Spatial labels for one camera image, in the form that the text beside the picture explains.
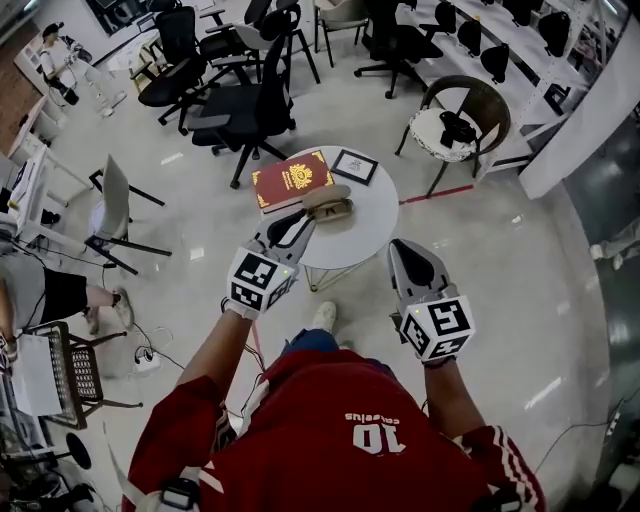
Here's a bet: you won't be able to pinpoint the black picture frame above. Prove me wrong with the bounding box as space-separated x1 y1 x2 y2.
329 148 380 187

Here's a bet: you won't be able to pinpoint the person's left forearm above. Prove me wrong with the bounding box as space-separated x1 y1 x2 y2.
174 308 256 401

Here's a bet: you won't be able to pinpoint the black office chair ring headrest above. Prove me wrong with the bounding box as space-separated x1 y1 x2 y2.
189 4 301 190

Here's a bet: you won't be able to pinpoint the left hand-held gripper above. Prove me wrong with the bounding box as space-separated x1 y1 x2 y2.
227 208 316 317

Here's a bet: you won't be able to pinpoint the black box on white strap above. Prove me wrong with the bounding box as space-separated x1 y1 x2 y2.
159 477 201 511

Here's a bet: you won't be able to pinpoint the white power strip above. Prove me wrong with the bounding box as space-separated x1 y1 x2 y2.
133 349 164 374

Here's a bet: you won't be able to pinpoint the row of black bags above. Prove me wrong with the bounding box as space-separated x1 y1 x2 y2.
434 0 571 84

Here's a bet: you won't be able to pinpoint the black office chair tall back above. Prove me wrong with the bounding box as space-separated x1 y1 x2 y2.
130 5 211 136

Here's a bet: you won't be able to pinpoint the grey shell chair black legs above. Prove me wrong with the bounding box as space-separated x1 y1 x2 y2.
232 22 322 85

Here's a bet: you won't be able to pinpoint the white-backed chair black frame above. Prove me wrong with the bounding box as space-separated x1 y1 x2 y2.
83 153 174 276

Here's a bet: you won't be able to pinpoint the round wooden table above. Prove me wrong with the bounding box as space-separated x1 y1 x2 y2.
107 29 164 94

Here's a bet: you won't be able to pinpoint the white desk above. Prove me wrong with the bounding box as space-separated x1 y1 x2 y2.
9 144 96 241

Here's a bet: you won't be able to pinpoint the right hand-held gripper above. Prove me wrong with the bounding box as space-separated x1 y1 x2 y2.
387 238 475 362

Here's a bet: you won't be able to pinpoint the person's red jersey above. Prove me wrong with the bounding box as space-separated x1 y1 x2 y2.
121 348 546 512

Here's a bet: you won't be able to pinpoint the brown metal mesh chair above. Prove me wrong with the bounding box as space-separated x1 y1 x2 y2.
22 320 144 431

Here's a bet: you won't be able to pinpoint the white seat cushion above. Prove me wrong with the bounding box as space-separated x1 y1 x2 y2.
409 107 479 164

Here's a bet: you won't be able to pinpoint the person's left hand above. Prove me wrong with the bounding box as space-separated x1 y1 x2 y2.
221 295 264 321

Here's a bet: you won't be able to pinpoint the beige armchair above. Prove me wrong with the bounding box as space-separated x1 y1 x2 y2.
313 0 369 69

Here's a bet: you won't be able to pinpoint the person's right forearm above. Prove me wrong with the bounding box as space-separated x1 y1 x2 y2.
423 360 486 441

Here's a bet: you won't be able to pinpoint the brown wicker armchair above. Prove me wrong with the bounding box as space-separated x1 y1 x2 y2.
394 74 512 199

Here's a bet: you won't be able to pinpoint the person's white shoe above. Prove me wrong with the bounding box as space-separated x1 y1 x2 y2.
312 300 339 334

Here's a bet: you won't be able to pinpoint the white pillar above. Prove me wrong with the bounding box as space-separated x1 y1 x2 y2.
517 24 640 201

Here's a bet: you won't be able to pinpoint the black round stool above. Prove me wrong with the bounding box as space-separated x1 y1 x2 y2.
64 432 93 471

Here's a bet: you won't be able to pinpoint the beige glasses case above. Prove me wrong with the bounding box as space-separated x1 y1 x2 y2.
300 183 356 232

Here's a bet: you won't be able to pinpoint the white paper sheet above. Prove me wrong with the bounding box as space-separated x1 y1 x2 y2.
9 333 64 419

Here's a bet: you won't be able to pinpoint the round white side table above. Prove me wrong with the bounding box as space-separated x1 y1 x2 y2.
259 145 400 293

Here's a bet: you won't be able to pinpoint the person's blue trouser leg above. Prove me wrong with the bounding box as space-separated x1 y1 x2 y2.
284 327 351 354

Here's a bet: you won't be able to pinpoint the black device on cushion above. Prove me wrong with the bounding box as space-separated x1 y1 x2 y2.
438 110 477 149

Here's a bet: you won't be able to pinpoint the red book with gold print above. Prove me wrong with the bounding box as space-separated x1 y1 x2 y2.
251 149 335 214

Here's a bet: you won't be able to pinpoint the white metal shelf rack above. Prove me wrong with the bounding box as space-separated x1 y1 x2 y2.
394 0 631 174

